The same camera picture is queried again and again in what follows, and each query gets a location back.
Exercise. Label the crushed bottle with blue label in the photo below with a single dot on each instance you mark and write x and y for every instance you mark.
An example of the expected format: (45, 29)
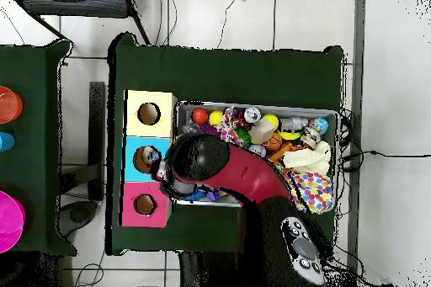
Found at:
(152, 156)

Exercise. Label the wide polka dot cloth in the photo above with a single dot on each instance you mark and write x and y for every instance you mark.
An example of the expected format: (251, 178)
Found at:
(311, 192)

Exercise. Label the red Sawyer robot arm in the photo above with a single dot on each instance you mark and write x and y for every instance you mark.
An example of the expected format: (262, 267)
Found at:
(242, 172)

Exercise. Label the wooden box with three holes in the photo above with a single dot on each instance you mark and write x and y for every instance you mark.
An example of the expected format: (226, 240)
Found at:
(134, 125)

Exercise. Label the shallow mesh bin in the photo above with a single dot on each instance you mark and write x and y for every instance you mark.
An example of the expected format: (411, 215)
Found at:
(303, 112)

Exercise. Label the yellow ball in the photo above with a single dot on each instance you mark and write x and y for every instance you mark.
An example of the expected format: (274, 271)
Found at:
(271, 121)
(215, 118)

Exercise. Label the long polka dot cloth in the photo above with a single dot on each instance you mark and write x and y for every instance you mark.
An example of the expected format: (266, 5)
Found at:
(230, 122)

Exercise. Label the orange ball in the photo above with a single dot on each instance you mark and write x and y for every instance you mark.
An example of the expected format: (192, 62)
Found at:
(200, 116)

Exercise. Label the silver topped drink can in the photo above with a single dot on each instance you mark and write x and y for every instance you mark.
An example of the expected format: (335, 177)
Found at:
(252, 114)

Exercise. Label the plain wooden block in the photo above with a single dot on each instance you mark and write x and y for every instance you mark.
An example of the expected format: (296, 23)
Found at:
(262, 130)

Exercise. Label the small orange basketball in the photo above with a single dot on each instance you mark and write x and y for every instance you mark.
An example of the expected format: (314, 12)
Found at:
(273, 141)

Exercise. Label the dark green table cloth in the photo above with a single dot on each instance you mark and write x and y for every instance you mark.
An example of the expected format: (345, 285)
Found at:
(219, 75)

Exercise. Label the green side table cloth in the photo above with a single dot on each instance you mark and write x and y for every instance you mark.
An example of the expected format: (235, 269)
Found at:
(37, 71)

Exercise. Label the dark office chair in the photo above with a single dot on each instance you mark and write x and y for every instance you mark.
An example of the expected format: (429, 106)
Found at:
(77, 4)

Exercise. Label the orange ribbed plastic cup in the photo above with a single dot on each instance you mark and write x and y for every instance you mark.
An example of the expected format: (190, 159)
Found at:
(9, 105)

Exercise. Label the blue plastic cup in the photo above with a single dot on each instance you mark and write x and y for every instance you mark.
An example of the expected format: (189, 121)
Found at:
(6, 142)

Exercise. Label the magenta plastic bowl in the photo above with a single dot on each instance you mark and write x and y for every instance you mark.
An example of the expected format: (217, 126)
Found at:
(10, 223)

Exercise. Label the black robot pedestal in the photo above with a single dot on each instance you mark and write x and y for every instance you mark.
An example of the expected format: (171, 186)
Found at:
(202, 272)

